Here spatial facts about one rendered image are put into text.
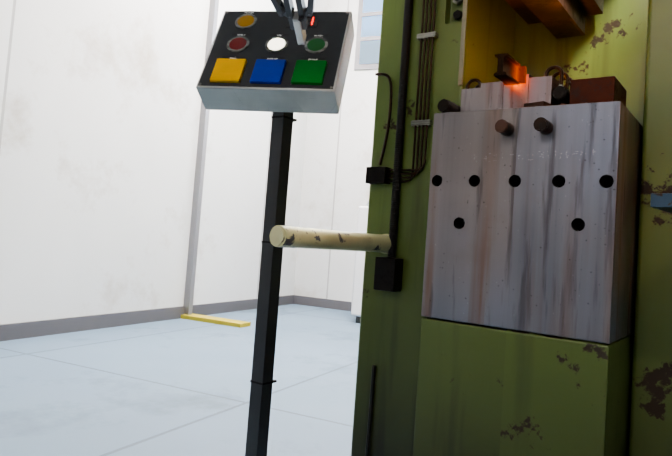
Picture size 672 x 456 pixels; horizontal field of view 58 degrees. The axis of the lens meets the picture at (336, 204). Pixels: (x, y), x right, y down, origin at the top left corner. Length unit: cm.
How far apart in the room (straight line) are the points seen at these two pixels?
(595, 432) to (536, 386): 12
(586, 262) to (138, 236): 319
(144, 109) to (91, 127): 44
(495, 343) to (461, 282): 14
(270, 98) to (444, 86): 45
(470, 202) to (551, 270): 21
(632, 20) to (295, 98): 94
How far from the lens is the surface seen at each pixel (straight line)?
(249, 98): 149
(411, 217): 158
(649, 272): 141
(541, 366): 126
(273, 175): 155
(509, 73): 133
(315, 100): 144
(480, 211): 129
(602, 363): 123
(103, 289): 387
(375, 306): 164
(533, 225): 125
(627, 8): 189
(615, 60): 185
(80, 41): 376
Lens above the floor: 62
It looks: 3 degrees up
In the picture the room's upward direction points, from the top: 4 degrees clockwise
